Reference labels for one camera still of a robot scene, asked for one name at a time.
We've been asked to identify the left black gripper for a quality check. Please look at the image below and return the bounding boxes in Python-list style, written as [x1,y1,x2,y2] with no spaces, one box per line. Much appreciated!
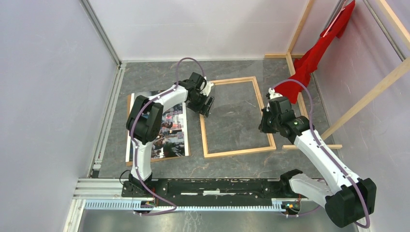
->
[186,90,215,118]

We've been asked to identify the wooden picture frame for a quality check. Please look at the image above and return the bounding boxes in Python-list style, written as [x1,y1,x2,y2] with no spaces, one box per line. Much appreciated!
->
[199,76,277,159]

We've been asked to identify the clear plastic sheet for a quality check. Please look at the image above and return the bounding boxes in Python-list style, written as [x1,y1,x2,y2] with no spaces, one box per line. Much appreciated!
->
[205,82,269,153]

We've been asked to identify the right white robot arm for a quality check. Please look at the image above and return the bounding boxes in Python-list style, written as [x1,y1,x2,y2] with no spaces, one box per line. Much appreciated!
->
[259,94,377,228]

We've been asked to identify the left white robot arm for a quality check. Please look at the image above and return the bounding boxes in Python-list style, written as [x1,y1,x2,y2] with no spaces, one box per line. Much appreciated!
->
[126,72,214,197]

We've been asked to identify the wooden stand structure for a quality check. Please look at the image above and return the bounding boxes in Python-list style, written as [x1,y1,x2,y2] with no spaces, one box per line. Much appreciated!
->
[264,0,410,150]

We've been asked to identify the brown backing board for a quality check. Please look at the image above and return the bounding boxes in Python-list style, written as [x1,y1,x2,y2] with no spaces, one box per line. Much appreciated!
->
[125,93,191,167]

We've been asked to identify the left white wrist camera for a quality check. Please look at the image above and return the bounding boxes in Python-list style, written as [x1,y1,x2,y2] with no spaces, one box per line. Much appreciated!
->
[200,81,214,96]

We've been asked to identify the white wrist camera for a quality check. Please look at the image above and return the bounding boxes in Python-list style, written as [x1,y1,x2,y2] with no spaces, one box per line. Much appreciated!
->
[200,81,214,96]
[266,88,283,100]

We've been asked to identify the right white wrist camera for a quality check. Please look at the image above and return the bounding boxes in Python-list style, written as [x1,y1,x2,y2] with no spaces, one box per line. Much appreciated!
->
[266,88,283,100]

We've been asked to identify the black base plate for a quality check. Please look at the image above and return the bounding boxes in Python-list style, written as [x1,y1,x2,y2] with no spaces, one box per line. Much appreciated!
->
[121,178,304,207]

